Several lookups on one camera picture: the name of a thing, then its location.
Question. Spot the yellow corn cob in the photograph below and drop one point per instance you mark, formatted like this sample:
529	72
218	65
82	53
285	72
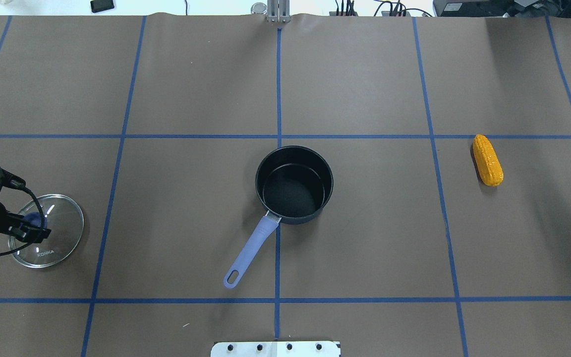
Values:
487	163

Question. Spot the black orange power strip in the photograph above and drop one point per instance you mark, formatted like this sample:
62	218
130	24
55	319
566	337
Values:
388	8

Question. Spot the small black device on table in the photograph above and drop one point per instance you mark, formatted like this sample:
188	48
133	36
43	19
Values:
98	6

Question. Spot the dark blue saucepan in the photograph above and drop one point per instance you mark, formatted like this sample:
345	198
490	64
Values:
294	184

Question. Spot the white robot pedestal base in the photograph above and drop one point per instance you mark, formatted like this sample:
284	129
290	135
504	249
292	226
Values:
277	349

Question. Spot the aluminium frame post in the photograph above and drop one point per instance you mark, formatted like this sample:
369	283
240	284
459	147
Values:
278	11

